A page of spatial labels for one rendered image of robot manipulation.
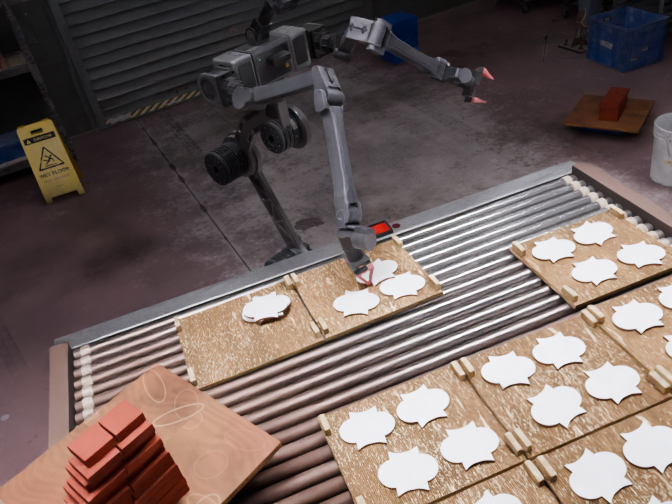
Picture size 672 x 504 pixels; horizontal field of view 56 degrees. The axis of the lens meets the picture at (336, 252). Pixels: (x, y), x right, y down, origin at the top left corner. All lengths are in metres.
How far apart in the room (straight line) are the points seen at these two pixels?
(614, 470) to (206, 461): 0.94
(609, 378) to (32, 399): 2.84
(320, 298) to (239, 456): 0.70
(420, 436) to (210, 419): 0.53
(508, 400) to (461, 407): 0.12
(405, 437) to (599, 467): 0.45
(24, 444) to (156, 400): 1.76
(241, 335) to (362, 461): 0.63
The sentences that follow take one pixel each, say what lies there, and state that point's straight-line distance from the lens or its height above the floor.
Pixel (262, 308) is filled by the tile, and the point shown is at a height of 0.97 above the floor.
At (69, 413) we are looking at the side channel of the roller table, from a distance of 2.05.
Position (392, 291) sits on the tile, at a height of 0.94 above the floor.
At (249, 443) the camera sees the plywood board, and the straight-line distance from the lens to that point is 1.62.
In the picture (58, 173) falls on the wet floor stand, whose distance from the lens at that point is 5.47.
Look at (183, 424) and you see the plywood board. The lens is 1.72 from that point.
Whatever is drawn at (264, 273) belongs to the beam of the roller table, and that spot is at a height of 0.92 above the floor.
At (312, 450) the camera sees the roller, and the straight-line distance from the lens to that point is 1.75.
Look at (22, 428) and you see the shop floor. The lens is 3.60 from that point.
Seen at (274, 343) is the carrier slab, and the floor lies 0.94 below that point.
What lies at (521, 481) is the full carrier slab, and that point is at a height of 0.94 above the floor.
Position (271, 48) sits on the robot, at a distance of 2.60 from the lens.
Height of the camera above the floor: 2.27
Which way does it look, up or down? 35 degrees down
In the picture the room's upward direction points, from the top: 11 degrees counter-clockwise
